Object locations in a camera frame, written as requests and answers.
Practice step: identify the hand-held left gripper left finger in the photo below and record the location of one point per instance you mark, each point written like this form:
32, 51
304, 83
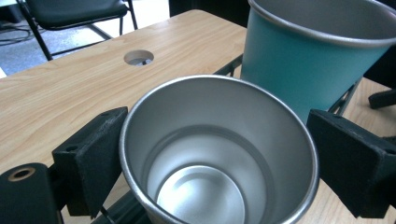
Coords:
90, 168

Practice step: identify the black folding chair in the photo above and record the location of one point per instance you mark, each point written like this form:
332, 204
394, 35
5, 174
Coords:
74, 11

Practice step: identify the black office chair base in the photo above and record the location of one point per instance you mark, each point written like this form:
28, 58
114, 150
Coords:
383, 98

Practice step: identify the plain steel cup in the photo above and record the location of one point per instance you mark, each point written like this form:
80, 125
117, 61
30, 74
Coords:
214, 130

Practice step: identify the teal steel cup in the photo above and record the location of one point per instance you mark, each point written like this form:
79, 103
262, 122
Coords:
289, 65

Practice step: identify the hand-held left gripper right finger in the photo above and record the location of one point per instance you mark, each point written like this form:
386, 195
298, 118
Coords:
351, 165

